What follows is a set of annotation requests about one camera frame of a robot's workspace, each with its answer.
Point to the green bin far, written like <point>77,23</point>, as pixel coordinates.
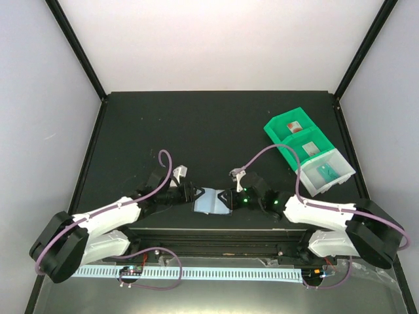
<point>282,126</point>

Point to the right frame post black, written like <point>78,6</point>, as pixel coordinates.
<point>373,31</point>

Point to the white translucent bin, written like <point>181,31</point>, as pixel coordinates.
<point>313,181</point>

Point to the black card holder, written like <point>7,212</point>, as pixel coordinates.
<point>209,203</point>

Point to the black aluminium rail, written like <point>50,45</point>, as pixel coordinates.
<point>286,245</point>

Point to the green bin middle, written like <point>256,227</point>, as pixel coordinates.
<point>313,134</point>

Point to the white slotted cable duct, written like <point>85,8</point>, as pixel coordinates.
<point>195,273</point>

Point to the red white card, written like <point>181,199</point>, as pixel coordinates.
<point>294,127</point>

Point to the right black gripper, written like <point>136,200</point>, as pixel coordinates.
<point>230,196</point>

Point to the frame post black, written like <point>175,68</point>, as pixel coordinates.
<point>373,31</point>
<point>71,37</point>

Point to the left frame post black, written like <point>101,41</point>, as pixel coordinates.
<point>71,37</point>

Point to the right controller board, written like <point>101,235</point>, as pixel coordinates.
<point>317,273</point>

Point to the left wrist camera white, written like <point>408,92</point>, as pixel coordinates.
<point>177,174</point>

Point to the controller board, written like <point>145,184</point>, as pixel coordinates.
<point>131,271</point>
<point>317,273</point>

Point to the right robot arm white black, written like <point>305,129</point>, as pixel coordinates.
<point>362,229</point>

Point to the left controller board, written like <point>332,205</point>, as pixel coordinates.
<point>131,271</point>

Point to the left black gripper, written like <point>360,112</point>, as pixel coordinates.
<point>188,195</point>

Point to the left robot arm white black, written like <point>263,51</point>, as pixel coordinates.
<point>71,241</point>

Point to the green bin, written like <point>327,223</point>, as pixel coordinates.
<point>282,126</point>
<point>313,134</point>

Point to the grey card in bin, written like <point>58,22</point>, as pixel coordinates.
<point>311,149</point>

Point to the teal card in bin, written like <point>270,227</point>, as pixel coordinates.
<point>327,173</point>

